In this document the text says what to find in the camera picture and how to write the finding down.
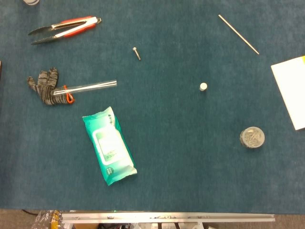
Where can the white rubber stopper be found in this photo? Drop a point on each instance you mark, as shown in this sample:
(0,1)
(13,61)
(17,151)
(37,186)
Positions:
(203,86)

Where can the clear glass test tube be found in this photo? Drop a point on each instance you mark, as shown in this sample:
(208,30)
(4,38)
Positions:
(95,86)

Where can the teal wet wipes pack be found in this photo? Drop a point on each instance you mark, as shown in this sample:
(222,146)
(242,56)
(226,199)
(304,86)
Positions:
(109,145)

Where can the small steel bolt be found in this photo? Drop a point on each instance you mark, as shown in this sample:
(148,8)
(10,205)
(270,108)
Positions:
(136,52)

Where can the round clear box of clips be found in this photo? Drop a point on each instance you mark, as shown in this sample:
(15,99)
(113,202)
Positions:
(252,138)

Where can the grey striped work glove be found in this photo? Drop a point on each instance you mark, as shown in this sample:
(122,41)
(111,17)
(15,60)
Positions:
(45,81)

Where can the red and steel tongs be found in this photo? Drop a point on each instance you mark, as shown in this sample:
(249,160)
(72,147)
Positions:
(71,32)

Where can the thin metal rod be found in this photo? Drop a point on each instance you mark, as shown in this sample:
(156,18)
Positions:
(238,34)

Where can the white paper sheet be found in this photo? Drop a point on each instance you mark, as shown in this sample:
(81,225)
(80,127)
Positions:
(290,90)

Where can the crumpled clear plastic bag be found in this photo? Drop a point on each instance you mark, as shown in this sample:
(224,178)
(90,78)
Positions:
(45,220)

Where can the aluminium frame rail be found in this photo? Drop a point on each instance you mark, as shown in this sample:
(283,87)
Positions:
(166,217)

